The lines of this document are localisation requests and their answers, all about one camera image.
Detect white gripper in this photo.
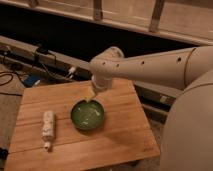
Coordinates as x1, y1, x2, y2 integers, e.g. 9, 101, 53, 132
85, 75, 112, 102

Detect white plastic bottle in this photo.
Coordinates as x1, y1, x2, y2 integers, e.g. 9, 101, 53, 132
42, 111, 55, 152

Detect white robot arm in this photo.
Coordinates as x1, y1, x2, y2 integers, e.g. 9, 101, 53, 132
85, 46, 213, 171

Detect green ceramic bowl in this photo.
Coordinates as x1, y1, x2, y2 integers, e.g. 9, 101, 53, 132
70, 100, 105, 130

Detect white plug connector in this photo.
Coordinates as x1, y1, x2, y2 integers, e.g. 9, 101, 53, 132
68, 66, 77, 79

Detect blue box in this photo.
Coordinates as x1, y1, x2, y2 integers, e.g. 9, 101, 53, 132
23, 75, 40, 87

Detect black clamp device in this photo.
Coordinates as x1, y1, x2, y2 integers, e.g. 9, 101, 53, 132
34, 46, 49, 62

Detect wooden cutting board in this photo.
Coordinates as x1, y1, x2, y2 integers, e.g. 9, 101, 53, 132
5, 79, 160, 171

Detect black cable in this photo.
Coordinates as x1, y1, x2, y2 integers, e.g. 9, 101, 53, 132
0, 49, 73, 98

